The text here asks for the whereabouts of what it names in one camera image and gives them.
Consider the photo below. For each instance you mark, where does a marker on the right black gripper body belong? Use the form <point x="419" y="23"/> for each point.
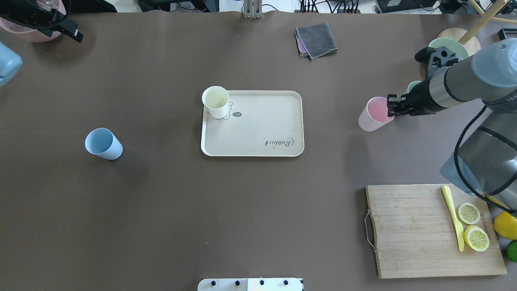
<point x="419" y="98"/>

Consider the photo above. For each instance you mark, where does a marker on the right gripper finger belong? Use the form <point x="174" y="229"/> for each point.
<point x="394" y="99"/>
<point x="393" y="109"/>

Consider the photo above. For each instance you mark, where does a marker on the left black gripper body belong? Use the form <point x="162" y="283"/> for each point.
<point x="35" y="17"/>

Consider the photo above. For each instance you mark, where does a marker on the green cup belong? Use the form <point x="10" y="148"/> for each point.
<point x="411" y="86"/>

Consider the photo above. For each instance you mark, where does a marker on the pink cup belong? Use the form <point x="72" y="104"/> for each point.
<point x="374" y="114"/>

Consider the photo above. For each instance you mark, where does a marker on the blue cup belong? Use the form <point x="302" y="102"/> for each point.
<point x="102" y="142"/>

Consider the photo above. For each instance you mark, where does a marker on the cream white cup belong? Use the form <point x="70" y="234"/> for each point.
<point x="216" y="99"/>

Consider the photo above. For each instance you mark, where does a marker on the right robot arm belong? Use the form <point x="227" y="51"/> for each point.
<point x="484" y="159"/>

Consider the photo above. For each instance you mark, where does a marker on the beige rabbit tray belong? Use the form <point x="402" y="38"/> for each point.
<point x="258" y="124"/>

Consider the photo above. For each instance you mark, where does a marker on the pink bowl with ice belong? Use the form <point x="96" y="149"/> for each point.
<point x="24" y="22"/>

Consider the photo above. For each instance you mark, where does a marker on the green bowl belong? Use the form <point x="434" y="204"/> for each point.
<point x="452" y="45"/>

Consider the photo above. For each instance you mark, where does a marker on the wooden mug tree stand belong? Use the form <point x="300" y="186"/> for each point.
<point x="468" y="38"/>

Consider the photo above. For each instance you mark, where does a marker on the grey folded cloth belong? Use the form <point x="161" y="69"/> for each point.
<point x="315" y="41"/>

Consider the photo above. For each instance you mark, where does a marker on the lemon half slice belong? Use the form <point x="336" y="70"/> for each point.
<point x="469" y="213"/>
<point x="476" y="238"/>

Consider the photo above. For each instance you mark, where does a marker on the whole lemon outer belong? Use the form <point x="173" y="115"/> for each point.
<point x="496" y="199"/>

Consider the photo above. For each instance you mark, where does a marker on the wooden cutting board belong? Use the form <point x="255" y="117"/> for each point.
<point x="414" y="237"/>

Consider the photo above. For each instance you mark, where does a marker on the yellow plastic knife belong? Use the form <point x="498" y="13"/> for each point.
<point x="458" y="227"/>

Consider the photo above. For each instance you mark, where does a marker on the whole lemon near lime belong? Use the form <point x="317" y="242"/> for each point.
<point x="505" y="225"/>

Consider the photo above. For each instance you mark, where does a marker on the lime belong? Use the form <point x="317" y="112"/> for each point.
<point x="511" y="251"/>

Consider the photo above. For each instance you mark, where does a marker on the aluminium frame post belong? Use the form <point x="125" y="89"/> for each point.
<point x="252" y="9"/>

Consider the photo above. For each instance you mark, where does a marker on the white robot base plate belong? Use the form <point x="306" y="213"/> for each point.
<point x="251" y="284"/>

